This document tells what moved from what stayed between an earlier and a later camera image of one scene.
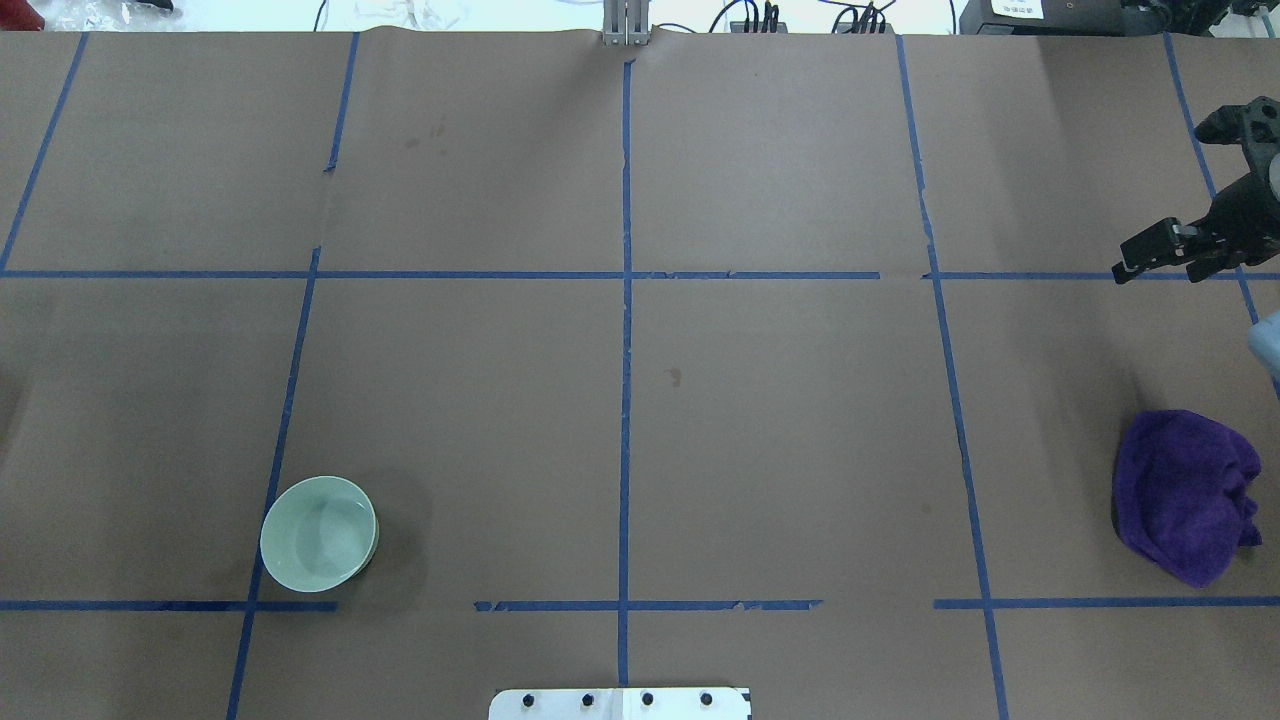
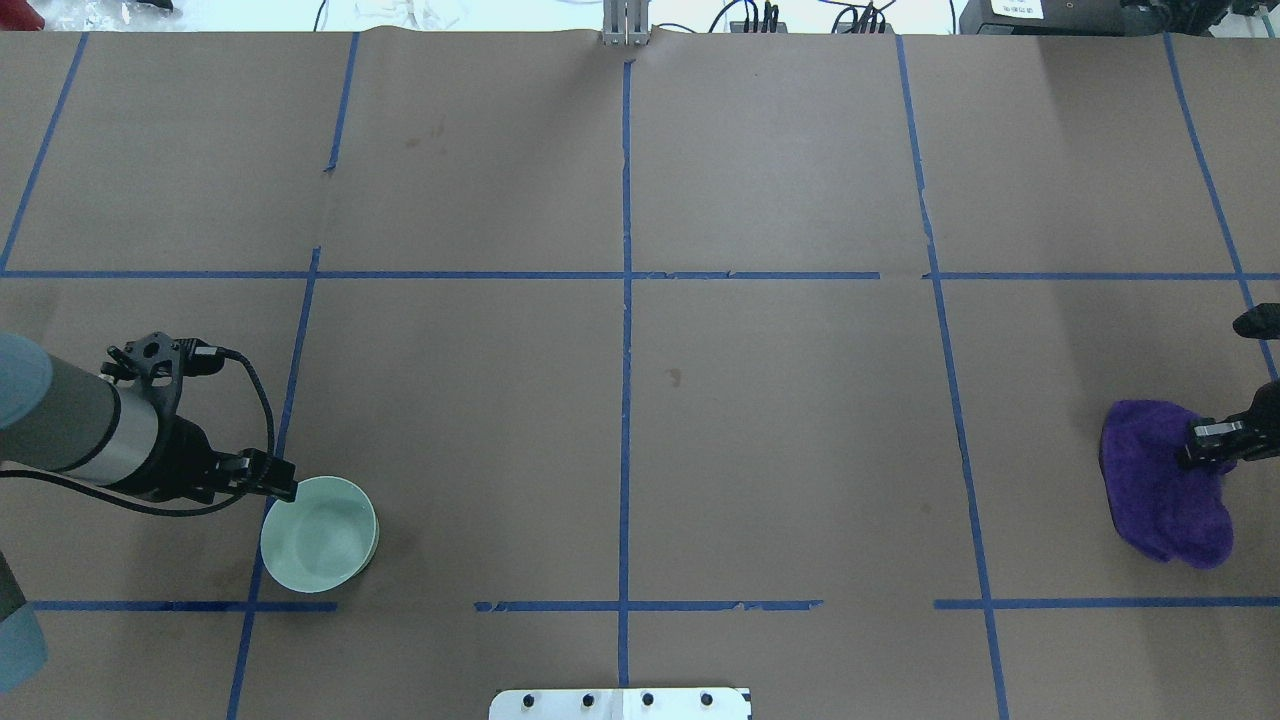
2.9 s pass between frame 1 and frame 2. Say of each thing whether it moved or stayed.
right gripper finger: moved
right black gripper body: moved
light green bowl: stayed
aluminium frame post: stayed
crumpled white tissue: stayed
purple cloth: moved
